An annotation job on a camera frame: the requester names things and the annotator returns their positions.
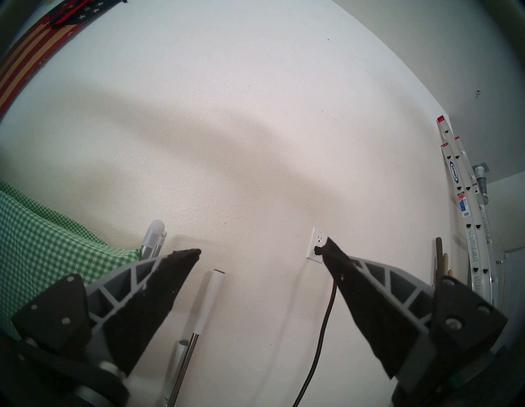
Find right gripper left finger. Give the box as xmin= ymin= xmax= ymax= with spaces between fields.
xmin=11 ymin=248 xmax=202 ymax=378

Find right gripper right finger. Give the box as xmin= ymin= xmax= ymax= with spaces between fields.
xmin=322 ymin=237 xmax=508 ymax=394

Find white capped metal pole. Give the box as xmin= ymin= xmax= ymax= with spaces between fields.
xmin=166 ymin=269 xmax=225 ymax=407

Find green gingham cloth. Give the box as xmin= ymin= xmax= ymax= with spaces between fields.
xmin=0 ymin=181 xmax=140 ymax=341

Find aluminium extension ladder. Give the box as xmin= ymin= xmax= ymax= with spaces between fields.
xmin=436 ymin=116 xmax=499 ymax=308

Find grey conduit pipe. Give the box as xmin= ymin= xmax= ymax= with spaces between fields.
xmin=472 ymin=163 xmax=491 ymax=206

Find red tan striped flag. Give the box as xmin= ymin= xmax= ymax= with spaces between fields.
xmin=0 ymin=0 xmax=128 ymax=119

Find red power cord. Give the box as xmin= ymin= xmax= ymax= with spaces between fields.
xmin=292 ymin=244 xmax=338 ymax=407

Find white wall outlet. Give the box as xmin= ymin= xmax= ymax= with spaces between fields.
xmin=306 ymin=227 xmax=329 ymax=263

